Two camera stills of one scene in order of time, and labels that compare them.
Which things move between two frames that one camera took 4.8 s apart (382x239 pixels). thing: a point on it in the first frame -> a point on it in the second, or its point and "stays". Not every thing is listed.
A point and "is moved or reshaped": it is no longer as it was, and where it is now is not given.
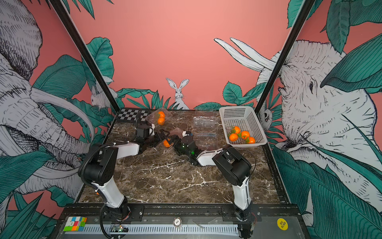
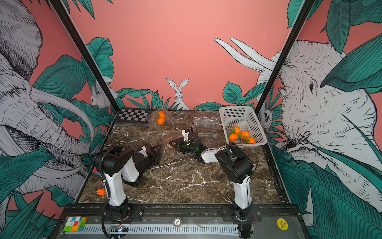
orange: [233, 137] stays
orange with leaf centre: [244, 134] stays
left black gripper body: [154, 140] -> [150, 161]
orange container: [251, 140] stays
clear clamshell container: [168, 137] is moved or reshaped
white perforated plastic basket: [242, 126] stays
